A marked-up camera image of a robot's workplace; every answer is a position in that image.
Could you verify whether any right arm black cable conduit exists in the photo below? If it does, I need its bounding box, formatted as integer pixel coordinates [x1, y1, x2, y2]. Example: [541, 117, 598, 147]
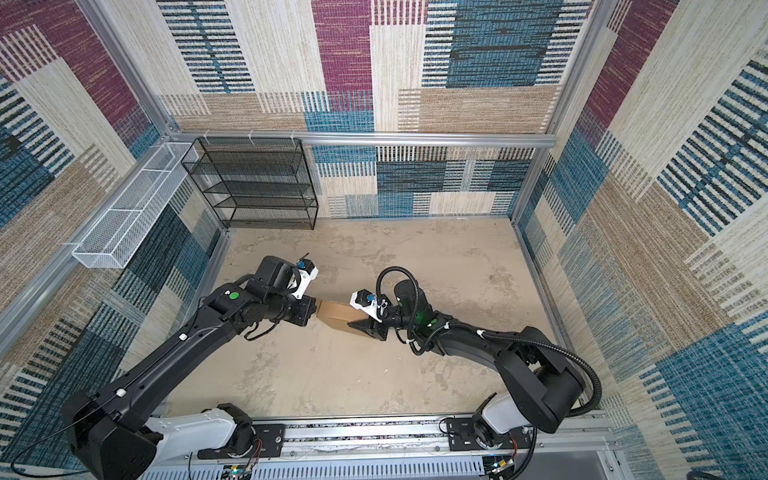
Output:
[375, 266, 604, 418]

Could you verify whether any brown cardboard box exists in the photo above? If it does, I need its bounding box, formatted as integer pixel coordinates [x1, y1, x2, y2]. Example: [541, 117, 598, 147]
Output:
[315, 300, 368, 337]

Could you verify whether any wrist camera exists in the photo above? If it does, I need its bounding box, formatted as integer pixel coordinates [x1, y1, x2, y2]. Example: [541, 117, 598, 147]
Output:
[350, 289, 380, 322]
[288, 255, 319, 300]

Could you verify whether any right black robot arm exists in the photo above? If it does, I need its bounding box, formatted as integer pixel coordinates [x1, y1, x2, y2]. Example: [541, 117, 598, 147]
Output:
[350, 281, 602, 449]

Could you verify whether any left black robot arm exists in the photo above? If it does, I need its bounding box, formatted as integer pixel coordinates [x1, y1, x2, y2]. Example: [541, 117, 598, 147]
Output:
[62, 256, 319, 479]

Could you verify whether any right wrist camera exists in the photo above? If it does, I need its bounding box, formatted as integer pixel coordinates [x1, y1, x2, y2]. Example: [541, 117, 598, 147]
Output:
[350, 289, 380, 322]

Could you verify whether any white wire mesh basket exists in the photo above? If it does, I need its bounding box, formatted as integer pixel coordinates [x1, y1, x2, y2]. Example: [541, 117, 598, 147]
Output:
[72, 142, 191, 269]

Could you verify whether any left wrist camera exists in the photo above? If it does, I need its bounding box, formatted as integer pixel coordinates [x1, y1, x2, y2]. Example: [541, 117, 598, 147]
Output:
[288, 255, 319, 300]

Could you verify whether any aluminium front rail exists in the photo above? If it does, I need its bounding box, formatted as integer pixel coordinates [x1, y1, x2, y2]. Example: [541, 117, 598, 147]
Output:
[107, 413, 619, 463]

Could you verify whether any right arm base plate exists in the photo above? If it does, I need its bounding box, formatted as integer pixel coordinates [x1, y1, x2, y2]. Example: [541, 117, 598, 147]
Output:
[438, 416, 532, 452]

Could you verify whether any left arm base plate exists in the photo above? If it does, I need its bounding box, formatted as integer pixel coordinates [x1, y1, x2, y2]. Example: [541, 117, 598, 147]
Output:
[196, 423, 286, 460]

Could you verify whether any black wire mesh shelf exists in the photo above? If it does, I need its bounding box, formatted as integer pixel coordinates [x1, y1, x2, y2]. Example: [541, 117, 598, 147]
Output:
[181, 137, 319, 230]

